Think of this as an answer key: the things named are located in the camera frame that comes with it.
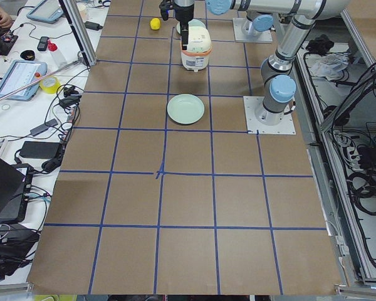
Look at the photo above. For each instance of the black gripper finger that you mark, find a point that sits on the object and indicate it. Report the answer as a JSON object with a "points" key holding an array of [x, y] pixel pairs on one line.
{"points": [[184, 32]]}

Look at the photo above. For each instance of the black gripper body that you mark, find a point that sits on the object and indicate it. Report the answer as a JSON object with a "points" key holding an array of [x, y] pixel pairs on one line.
{"points": [[184, 15]]}

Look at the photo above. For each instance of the cream orange rice cooker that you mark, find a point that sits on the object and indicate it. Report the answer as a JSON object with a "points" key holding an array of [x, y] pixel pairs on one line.
{"points": [[196, 56]]}

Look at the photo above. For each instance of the mint green plate behind cooker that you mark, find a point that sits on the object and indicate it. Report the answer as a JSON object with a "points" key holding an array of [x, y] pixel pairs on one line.
{"points": [[194, 22]]}

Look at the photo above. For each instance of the person hand at corner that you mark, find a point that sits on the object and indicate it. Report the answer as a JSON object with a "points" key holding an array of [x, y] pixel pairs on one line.
{"points": [[6, 20]]}

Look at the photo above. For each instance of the yellow lemon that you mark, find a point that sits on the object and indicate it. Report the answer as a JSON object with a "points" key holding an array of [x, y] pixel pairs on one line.
{"points": [[155, 24]]}

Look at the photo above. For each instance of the mint green plate front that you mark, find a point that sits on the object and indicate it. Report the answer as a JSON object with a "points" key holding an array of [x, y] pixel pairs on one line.
{"points": [[185, 109]]}

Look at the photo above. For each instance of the black small adapter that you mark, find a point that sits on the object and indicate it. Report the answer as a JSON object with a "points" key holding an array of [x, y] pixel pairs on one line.
{"points": [[93, 26]]}

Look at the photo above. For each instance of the metal rod with red knob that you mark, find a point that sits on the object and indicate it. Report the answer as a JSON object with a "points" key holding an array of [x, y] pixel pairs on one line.
{"points": [[39, 78]]}

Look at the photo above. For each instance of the red capped plastic bottle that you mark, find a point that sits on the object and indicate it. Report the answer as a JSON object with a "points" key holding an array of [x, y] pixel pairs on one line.
{"points": [[56, 54]]}

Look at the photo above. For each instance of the blue tablet far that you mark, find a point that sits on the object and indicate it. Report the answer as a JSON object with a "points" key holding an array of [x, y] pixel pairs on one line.
{"points": [[47, 11]]}

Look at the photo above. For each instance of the blue tablet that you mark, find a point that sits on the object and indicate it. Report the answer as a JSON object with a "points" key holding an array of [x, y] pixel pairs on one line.
{"points": [[19, 74], [47, 11]]}

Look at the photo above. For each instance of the black cloth bundle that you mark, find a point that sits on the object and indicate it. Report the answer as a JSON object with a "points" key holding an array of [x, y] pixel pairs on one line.
{"points": [[320, 45]]}

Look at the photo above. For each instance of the black mobile phone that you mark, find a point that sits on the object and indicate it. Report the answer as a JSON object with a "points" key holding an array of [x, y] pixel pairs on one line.
{"points": [[43, 43]]}

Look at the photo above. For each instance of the yellow tape roll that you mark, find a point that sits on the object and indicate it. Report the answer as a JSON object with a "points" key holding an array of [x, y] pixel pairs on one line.
{"points": [[50, 85]]}

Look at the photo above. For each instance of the black round bowl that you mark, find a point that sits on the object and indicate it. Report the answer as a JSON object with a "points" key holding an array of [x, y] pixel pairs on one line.
{"points": [[28, 55]]}

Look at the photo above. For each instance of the black usb hub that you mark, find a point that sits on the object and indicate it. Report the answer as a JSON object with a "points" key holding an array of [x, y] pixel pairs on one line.
{"points": [[43, 127]]}

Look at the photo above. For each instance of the blue tablet near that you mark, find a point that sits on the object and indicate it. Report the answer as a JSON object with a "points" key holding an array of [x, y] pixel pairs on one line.
{"points": [[19, 74]]}

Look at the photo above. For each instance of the black power brick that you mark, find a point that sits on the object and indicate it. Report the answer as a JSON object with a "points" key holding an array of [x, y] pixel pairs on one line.
{"points": [[39, 150]]}

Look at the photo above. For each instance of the black laptop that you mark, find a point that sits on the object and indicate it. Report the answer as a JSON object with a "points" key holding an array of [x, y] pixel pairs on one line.
{"points": [[15, 184]]}

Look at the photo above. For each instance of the aluminium frame post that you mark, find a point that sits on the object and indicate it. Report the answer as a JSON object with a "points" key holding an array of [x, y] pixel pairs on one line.
{"points": [[73, 16]]}

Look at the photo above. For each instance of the aluminium side rail frame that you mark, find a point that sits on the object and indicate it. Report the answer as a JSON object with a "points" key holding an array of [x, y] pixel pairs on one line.
{"points": [[349, 201]]}

